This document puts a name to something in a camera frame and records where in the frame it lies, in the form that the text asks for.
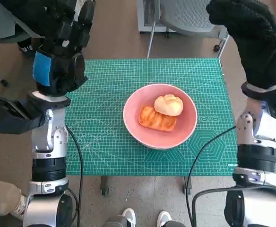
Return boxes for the person in white shoes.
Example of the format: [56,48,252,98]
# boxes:
[104,208,186,227]

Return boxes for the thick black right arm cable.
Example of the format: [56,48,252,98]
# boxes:
[191,186,276,227]

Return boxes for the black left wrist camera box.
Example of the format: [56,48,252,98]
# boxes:
[0,93,48,135]

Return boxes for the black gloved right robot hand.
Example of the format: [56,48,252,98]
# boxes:
[206,0,276,90]

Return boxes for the pink bowl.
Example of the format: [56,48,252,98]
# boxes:
[123,83,198,149]

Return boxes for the green cutting mat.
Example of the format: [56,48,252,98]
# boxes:
[64,57,238,177]

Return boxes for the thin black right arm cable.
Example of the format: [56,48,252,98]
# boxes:
[185,126,237,227]

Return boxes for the person in beige trousers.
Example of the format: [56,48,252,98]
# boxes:
[0,176,27,220]

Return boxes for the grey mesh office chair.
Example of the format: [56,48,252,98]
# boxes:
[147,0,231,60]

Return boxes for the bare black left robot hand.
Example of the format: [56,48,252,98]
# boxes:
[32,0,96,96]

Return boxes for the person in black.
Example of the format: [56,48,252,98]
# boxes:
[0,0,82,55]

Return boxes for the black table foot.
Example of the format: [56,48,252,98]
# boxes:
[183,176,192,194]
[100,176,110,196]

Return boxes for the rectangular striped toy bread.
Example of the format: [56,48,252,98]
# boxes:
[138,105,177,132]

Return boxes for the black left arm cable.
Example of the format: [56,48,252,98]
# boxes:
[66,125,84,227]

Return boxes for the white vented cabinet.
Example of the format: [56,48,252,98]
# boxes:
[137,0,171,34]

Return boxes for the round toy bread bun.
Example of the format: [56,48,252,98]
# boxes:
[154,94,184,117]

